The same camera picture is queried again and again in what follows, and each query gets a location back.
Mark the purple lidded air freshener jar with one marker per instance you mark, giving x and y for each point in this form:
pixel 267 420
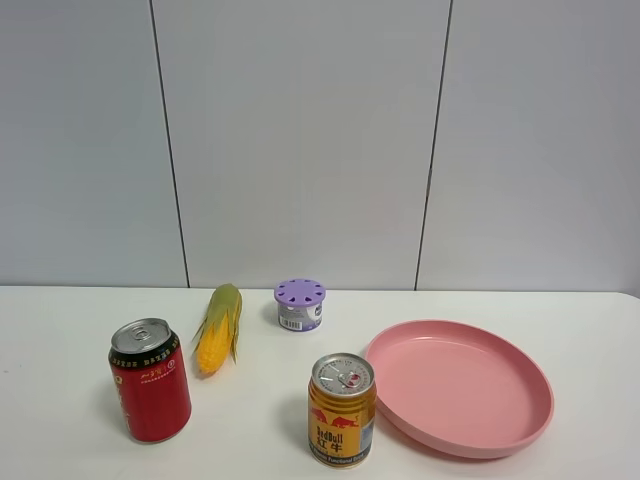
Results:
pixel 299 304

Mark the pink plastic plate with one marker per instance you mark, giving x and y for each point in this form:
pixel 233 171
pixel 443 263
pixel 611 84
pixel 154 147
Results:
pixel 459 390

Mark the yellow corn cob with husk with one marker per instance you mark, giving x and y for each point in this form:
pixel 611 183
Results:
pixel 218 333

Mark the gold Red Bull can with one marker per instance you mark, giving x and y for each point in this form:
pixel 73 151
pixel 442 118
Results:
pixel 341 409

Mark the red soda can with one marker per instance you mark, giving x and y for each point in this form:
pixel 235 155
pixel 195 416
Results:
pixel 149 372

